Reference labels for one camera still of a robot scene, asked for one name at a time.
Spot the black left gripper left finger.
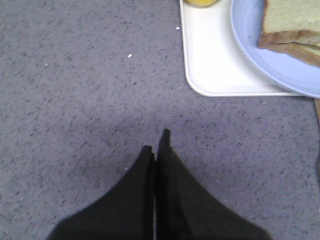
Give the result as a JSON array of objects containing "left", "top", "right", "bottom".
[{"left": 48, "top": 145, "right": 155, "bottom": 240}]

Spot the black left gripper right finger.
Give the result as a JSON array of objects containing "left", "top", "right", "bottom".
[{"left": 155, "top": 129, "right": 271, "bottom": 240}]

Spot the light blue round plate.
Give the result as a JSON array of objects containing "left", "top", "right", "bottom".
[{"left": 230, "top": 0, "right": 320, "bottom": 98}]

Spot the toast bread slice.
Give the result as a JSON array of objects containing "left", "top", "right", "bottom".
[
  {"left": 258, "top": 0, "right": 320, "bottom": 48},
  {"left": 288, "top": 42, "right": 320, "bottom": 67}
]

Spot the white rectangular tray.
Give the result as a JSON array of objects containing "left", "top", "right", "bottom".
[{"left": 179, "top": 0, "right": 296, "bottom": 97}]

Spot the front yellow lemon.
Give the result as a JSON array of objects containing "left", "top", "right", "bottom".
[{"left": 186, "top": 0, "right": 218, "bottom": 7}]

